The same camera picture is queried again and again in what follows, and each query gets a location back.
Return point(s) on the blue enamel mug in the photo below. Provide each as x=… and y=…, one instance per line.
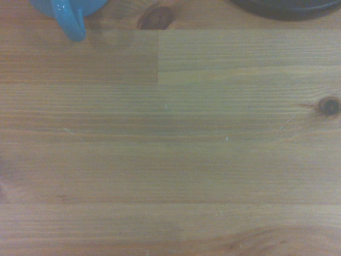
x=68, y=16

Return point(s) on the wooden mug tree black base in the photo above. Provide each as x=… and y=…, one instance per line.
x=282, y=9

